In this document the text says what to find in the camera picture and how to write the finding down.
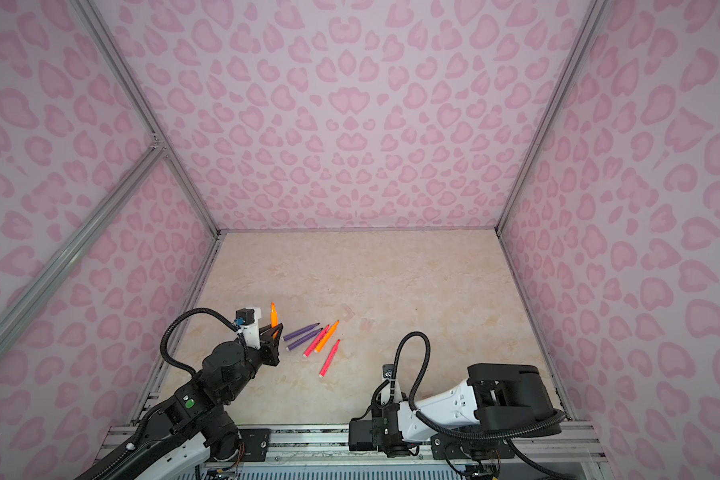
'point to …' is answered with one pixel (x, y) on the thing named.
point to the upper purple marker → (299, 331)
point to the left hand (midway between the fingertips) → (280, 322)
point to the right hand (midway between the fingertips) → (388, 402)
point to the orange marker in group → (327, 338)
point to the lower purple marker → (302, 339)
